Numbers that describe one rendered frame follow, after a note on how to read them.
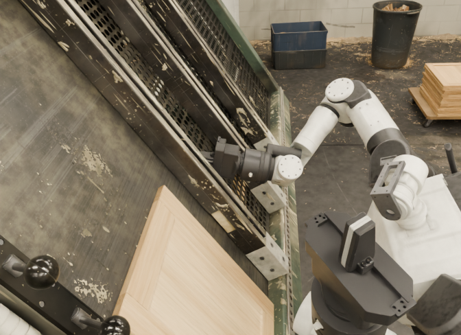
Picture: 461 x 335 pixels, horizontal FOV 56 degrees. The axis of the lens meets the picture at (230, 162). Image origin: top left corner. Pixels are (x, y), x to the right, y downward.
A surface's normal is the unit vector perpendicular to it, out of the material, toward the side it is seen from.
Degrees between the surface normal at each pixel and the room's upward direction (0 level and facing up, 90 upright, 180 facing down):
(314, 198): 0
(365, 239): 100
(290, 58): 90
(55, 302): 58
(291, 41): 90
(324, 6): 90
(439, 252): 23
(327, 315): 16
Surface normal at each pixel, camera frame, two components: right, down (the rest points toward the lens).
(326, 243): -0.15, -0.66
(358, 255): 0.49, 0.60
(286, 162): 0.06, -0.22
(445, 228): -0.43, -0.77
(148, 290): 0.82, -0.44
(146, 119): -0.08, 0.55
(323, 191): -0.05, -0.84
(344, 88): -0.49, -0.55
